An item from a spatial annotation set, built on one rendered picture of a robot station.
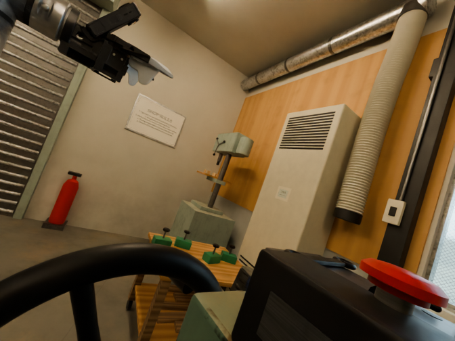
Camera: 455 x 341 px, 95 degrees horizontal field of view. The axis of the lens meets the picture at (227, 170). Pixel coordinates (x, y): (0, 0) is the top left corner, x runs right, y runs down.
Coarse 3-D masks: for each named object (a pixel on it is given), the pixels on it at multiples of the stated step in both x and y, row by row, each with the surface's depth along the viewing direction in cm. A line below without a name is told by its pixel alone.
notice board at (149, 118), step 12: (144, 96) 254; (132, 108) 250; (144, 108) 256; (156, 108) 263; (168, 108) 269; (132, 120) 251; (144, 120) 257; (156, 120) 264; (168, 120) 271; (180, 120) 278; (144, 132) 259; (156, 132) 266; (168, 132) 273; (180, 132) 280; (168, 144) 274
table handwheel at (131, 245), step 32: (64, 256) 16; (96, 256) 17; (128, 256) 18; (160, 256) 20; (192, 256) 23; (0, 288) 14; (32, 288) 14; (64, 288) 15; (192, 288) 23; (0, 320) 13; (96, 320) 18
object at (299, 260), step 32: (288, 256) 11; (320, 256) 20; (256, 288) 10; (288, 288) 9; (320, 288) 8; (352, 288) 9; (256, 320) 10; (288, 320) 9; (320, 320) 8; (352, 320) 7; (384, 320) 7; (416, 320) 8
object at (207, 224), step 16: (224, 144) 228; (240, 144) 204; (224, 160) 228; (208, 176) 242; (192, 208) 203; (208, 208) 216; (176, 224) 224; (192, 224) 197; (208, 224) 205; (224, 224) 214; (192, 240) 198; (208, 240) 207; (224, 240) 216
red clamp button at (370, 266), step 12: (360, 264) 10; (372, 264) 9; (384, 264) 9; (372, 276) 9; (384, 276) 8; (396, 276) 8; (408, 276) 8; (384, 288) 9; (396, 288) 8; (408, 288) 8; (420, 288) 8; (432, 288) 8; (408, 300) 8; (420, 300) 8; (432, 300) 8; (444, 300) 8
